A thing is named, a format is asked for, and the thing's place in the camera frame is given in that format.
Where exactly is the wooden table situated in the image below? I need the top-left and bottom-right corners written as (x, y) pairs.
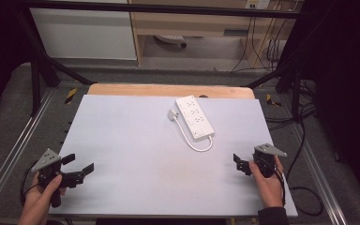
top-left (86, 82), bottom-right (257, 100)

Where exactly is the aluminium rail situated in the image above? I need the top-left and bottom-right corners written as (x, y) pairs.
top-left (290, 121), bottom-right (349, 225)
top-left (0, 88), bottom-right (56, 214)

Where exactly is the grey device under desk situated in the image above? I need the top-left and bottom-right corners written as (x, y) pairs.
top-left (154, 34), bottom-right (188, 49)

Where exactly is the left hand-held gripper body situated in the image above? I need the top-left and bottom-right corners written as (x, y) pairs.
top-left (31, 148), bottom-right (78, 209)

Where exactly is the white cabinet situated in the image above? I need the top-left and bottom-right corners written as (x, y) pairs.
top-left (29, 0), bottom-right (138, 61)

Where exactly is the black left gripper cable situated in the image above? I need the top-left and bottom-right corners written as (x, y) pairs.
top-left (19, 159), bottom-right (41, 207)

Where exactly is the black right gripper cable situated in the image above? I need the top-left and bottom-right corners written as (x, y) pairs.
top-left (274, 118), bottom-right (325, 218)

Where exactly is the hanging black cables bundle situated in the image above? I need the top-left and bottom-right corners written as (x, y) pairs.
top-left (230, 8), bottom-right (292, 73)

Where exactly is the black metal frame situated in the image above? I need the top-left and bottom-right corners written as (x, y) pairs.
top-left (13, 0), bottom-right (308, 118)

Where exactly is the white power strip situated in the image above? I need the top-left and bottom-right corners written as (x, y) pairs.
top-left (174, 95), bottom-right (216, 141)

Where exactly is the pale blue table board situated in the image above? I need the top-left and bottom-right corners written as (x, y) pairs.
top-left (49, 94), bottom-right (299, 219)

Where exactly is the person's left hand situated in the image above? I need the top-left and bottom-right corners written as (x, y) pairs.
top-left (23, 173), bottom-right (68, 218)

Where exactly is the black floor cables bundle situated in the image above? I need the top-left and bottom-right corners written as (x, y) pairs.
top-left (263, 79), bottom-right (319, 132)

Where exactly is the white wall socket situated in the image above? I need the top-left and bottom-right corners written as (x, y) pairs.
top-left (244, 0), bottom-right (272, 10)

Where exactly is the white power strip cable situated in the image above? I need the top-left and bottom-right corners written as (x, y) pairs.
top-left (172, 115), bottom-right (215, 154)

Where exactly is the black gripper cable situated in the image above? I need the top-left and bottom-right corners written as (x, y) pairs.
top-left (19, 159), bottom-right (41, 207)
top-left (274, 118), bottom-right (325, 218)

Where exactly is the person's right hand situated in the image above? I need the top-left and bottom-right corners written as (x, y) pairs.
top-left (248, 155), bottom-right (286, 209)

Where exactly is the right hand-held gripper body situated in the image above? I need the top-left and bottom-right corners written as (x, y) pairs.
top-left (252, 142), bottom-right (288, 179)

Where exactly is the white power plug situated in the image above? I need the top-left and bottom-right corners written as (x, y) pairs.
top-left (167, 108), bottom-right (180, 122)

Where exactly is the wooden desk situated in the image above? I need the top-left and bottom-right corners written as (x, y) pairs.
top-left (127, 0), bottom-right (305, 68)

